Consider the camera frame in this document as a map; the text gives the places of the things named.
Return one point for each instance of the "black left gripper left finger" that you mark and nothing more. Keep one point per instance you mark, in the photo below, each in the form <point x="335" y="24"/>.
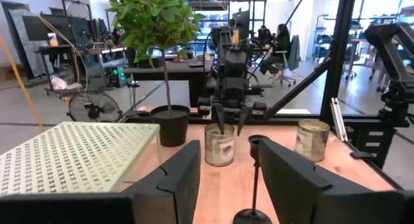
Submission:
<point x="168" y="191"/>

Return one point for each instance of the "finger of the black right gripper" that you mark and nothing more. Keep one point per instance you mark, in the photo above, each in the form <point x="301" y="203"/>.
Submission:
<point x="220" y="117"/>
<point x="244" y="118"/>

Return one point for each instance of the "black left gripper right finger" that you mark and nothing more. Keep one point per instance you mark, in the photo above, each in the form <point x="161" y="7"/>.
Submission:
<point x="297" y="191"/>

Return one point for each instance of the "metallic candle jar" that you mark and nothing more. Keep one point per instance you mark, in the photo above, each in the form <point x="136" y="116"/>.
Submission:
<point x="219" y="149"/>
<point x="311" y="141"/>

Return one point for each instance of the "black candlestick holder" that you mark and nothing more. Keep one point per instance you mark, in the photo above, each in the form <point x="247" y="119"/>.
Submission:
<point x="255" y="185"/>

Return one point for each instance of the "black background robot arm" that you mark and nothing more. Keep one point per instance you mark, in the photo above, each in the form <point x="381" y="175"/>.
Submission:
<point x="391" y="62"/>

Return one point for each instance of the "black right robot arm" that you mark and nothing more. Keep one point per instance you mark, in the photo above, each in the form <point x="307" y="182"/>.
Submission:
<point x="221" y="39"/>

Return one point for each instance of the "black plastic plant pot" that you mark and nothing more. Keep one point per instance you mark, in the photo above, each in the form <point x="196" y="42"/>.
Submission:
<point x="169" y="128"/>

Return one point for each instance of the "black desk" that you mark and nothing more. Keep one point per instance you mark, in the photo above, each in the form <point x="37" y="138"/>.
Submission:
<point x="181" y="70"/>

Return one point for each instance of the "person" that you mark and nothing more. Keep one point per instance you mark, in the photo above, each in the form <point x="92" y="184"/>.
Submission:
<point x="281" y="42"/>

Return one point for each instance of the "office swivel chair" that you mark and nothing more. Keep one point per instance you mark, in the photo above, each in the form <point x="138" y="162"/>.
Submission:
<point x="294" y="52"/>

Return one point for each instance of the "silver aluminium bar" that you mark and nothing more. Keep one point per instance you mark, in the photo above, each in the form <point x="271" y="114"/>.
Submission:
<point x="338" y="120"/>

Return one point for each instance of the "thin black diagonal rod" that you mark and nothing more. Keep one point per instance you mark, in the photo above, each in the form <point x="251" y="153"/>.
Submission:
<point x="296" y="8"/>

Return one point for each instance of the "metal storage rack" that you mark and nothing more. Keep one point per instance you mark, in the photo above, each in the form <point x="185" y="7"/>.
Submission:
<point x="320" y="39"/>

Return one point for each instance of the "small green leafy tree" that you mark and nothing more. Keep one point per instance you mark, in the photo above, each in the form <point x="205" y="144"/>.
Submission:
<point x="152" y="20"/>

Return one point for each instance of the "white perforated metal shelf riser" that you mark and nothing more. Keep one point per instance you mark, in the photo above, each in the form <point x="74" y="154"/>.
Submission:
<point x="71" y="156"/>

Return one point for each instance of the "black floor fan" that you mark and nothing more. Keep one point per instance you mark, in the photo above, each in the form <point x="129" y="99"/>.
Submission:
<point x="95" y="109"/>

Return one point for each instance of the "computer tower with green lights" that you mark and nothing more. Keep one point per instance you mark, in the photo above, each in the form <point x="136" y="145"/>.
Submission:
<point x="114" y="76"/>

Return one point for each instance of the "black equipment cart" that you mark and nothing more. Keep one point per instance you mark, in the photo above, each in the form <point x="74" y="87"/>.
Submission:
<point x="61" y="50"/>

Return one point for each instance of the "dark leaning board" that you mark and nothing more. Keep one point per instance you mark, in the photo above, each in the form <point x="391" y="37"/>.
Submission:
<point x="29" y="33"/>

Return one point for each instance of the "black frame rail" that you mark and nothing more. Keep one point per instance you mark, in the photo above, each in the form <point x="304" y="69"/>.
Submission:
<point x="291" y="121"/>

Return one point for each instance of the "black diagonal frame brace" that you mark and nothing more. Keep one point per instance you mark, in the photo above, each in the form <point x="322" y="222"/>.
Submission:
<point x="297" y="89"/>

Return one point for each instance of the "black vertical frame post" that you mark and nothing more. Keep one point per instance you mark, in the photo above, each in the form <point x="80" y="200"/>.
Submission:
<point x="338" y="55"/>

